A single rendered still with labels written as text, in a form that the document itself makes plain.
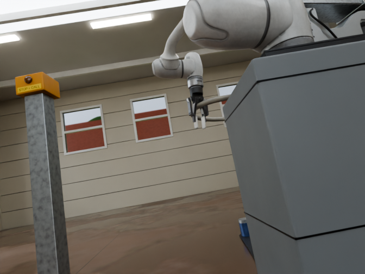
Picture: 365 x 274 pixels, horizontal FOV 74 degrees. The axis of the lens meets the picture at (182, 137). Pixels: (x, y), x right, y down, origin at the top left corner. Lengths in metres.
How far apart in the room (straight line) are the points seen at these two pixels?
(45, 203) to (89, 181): 7.03
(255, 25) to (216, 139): 7.11
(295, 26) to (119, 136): 7.38
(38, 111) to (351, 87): 1.05
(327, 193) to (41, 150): 0.97
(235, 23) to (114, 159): 7.37
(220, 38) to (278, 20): 0.18
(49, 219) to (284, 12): 1.06
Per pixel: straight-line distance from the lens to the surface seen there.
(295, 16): 0.85
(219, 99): 1.30
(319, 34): 2.00
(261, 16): 0.79
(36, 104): 1.16
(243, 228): 2.14
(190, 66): 1.41
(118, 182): 7.85
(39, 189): 1.10
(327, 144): 0.61
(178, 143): 7.69
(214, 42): 0.75
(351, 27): 2.25
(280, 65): 0.62
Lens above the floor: 0.56
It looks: 9 degrees up
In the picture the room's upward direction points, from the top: 10 degrees counter-clockwise
